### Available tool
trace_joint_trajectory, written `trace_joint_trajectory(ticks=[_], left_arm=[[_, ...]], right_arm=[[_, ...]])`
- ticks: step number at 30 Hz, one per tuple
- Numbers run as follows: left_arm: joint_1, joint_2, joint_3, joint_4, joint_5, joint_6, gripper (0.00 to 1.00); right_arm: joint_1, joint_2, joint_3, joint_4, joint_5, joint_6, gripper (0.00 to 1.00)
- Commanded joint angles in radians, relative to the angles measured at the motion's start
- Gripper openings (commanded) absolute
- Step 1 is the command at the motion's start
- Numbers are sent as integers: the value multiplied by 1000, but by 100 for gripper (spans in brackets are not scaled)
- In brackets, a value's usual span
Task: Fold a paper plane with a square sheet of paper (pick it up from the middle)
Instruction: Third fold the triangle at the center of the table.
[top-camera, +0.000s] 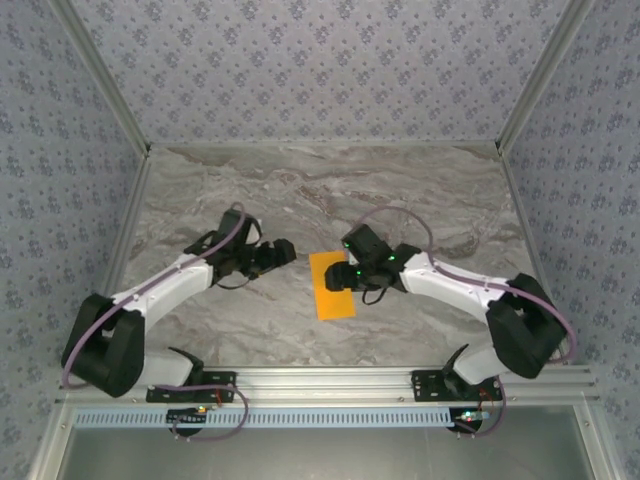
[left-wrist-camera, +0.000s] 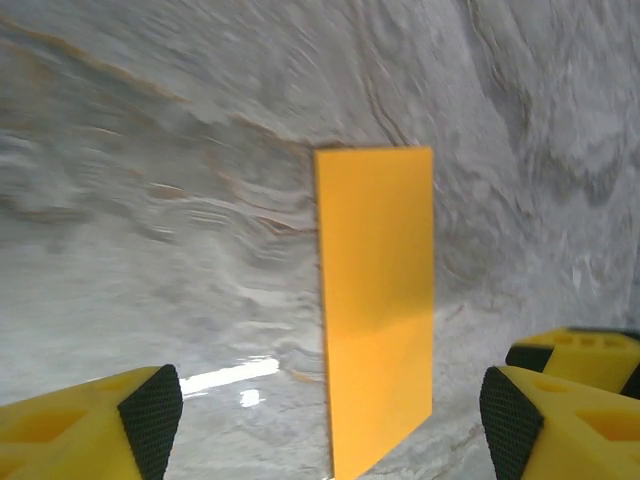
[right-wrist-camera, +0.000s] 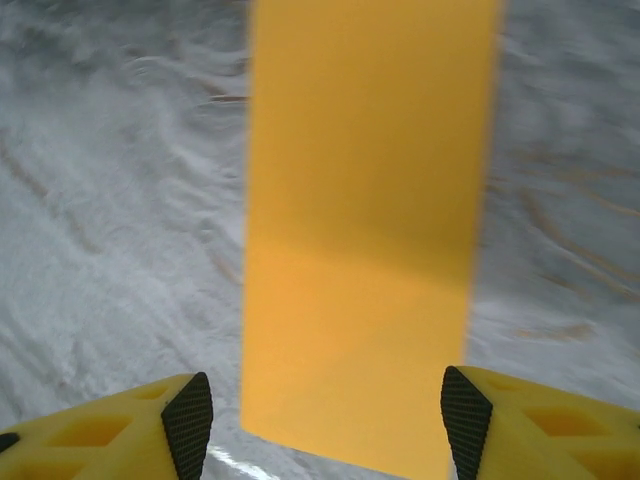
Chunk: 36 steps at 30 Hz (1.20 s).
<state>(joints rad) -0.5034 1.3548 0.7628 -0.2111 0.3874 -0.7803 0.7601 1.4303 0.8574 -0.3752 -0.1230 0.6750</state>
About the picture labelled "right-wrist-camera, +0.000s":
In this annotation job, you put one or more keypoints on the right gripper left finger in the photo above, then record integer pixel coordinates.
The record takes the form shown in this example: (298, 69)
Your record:
(100, 445)

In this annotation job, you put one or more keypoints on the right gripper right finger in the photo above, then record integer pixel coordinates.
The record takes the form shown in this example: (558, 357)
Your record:
(540, 440)

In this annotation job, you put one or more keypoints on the orange paper sheet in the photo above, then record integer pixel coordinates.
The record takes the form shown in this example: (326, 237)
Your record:
(365, 200)

